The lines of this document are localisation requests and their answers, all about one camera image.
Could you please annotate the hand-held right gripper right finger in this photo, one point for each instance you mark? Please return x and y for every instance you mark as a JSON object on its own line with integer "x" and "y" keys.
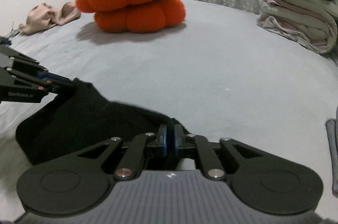
{"x": 175, "y": 143}

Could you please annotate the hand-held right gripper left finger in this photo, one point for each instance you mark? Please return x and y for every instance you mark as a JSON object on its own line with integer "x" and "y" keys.
{"x": 164, "y": 143}

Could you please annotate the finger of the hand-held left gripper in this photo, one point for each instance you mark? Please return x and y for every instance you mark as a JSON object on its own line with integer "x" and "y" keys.
{"x": 52, "y": 77}
{"x": 26, "y": 80}

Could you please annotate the black shirt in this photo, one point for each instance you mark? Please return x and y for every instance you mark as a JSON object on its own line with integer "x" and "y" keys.
{"x": 79, "y": 121}

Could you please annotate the crumpled beige cloth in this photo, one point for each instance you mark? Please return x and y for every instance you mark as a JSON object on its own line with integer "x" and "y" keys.
{"x": 42, "y": 17}

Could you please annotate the grey bed sheet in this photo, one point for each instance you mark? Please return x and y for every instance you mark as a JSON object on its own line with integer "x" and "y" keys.
{"x": 211, "y": 68}

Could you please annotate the folded grey garment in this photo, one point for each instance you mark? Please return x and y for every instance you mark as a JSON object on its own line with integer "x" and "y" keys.
{"x": 333, "y": 139}

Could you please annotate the folded grey pink quilt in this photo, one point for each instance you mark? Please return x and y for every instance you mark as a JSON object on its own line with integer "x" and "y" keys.
{"x": 298, "y": 17}

